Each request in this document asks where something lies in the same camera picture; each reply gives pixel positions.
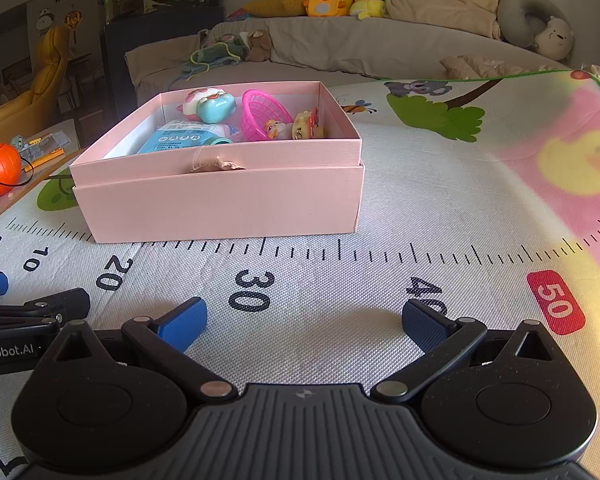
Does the yellow toy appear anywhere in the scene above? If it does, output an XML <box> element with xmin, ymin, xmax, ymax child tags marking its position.
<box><xmin>291</xmin><ymin>106</ymin><xmax>327</xmax><ymax>141</ymax></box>

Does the orange pumpkin bucket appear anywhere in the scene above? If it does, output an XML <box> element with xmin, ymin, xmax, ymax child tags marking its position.
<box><xmin>0</xmin><ymin>143</ymin><xmax>22</xmax><ymax>197</ymax></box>

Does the green knitted cloth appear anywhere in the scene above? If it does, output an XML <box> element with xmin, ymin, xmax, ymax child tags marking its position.
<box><xmin>181</xmin><ymin>34</ymin><xmax>252</xmax><ymax>75</ymax></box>

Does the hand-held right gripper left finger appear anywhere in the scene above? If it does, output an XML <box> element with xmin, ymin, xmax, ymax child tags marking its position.
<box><xmin>42</xmin><ymin>296</ymin><xmax>236</xmax><ymax>403</ymax></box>

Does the blue wipes packet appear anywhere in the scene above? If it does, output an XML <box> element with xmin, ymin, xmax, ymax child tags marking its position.
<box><xmin>136</xmin><ymin>119</ymin><xmax>234</xmax><ymax>156</ymax></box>

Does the yellow pillow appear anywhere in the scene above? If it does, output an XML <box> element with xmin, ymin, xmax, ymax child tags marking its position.
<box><xmin>241</xmin><ymin>0</ymin><xmax>310</xmax><ymax>18</ymax></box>

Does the pink cardboard box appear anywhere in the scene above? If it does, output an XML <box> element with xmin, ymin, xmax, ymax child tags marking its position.
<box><xmin>70</xmin><ymin>79</ymin><xmax>366</xmax><ymax>245</ymax></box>

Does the grey sofa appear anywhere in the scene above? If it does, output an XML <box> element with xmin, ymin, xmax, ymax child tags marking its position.
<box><xmin>124</xmin><ymin>14</ymin><xmax>581</xmax><ymax>107</ymax></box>

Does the yellow armchair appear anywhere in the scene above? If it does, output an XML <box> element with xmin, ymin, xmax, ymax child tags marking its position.
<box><xmin>0</xmin><ymin>24</ymin><xmax>72</xmax><ymax>158</ymax></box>

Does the printed play mat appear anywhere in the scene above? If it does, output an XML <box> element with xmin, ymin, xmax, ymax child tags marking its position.
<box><xmin>0</xmin><ymin>67</ymin><xmax>600</xmax><ymax>480</ymax></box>

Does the pink plastic basket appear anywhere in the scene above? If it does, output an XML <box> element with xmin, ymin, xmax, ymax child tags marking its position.
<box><xmin>240</xmin><ymin>89</ymin><xmax>288</xmax><ymax>143</ymax></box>

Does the clear plastic packet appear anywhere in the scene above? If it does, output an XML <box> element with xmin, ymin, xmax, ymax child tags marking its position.
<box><xmin>9</xmin><ymin>131</ymin><xmax>72</xmax><ymax>161</ymax></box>

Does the grey neck pillow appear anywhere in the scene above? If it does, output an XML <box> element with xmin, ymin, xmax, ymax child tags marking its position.
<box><xmin>496</xmin><ymin>0</ymin><xmax>570</xmax><ymax>52</ymax></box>

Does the white bear plush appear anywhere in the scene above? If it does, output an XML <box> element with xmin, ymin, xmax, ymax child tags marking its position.
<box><xmin>531</xmin><ymin>16</ymin><xmax>577</xmax><ymax>62</ymax></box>

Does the brown bunny plush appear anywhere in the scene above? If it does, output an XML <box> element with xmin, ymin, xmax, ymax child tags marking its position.
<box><xmin>245</xmin><ymin>30</ymin><xmax>274</xmax><ymax>63</ymax></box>

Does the small figure toy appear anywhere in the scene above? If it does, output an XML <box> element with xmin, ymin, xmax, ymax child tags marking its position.
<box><xmin>264</xmin><ymin>119</ymin><xmax>294</xmax><ymax>141</ymax></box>

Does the pink blue egg toy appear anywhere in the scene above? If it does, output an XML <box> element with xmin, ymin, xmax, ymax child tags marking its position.
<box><xmin>181</xmin><ymin>86</ymin><xmax>239</xmax><ymax>124</ymax></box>

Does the beige blanket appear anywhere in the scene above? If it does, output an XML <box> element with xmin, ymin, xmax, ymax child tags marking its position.
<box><xmin>384</xmin><ymin>0</ymin><xmax>507</xmax><ymax>40</ymax></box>

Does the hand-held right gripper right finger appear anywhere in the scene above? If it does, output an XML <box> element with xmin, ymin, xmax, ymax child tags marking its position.
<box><xmin>372</xmin><ymin>299</ymin><xmax>563</xmax><ymax>403</ymax></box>

